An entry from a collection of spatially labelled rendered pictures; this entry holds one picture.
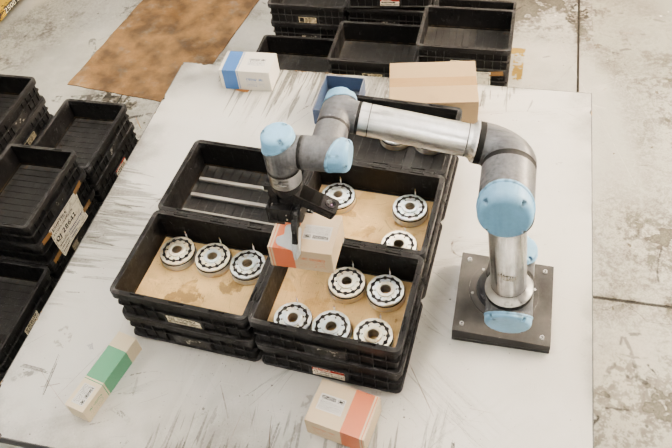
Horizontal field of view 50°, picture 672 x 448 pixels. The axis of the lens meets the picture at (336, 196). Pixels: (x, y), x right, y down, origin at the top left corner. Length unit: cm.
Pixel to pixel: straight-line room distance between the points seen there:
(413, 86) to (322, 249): 96
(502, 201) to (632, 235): 185
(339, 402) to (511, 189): 74
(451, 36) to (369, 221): 144
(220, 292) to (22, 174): 133
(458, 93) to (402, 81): 20
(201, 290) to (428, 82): 106
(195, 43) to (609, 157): 237
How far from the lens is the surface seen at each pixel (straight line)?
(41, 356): 230
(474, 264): 215
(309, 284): 203
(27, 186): 311
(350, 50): 351
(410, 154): 233
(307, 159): 152
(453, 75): 258
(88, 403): 209
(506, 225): 153
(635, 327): 303
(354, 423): 188
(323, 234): 176
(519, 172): 153
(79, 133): 342
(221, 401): 204
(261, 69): 280
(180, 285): 211
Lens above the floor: 248
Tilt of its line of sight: 48 degrees down
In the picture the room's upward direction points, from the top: 7 degrees counter-clockwise
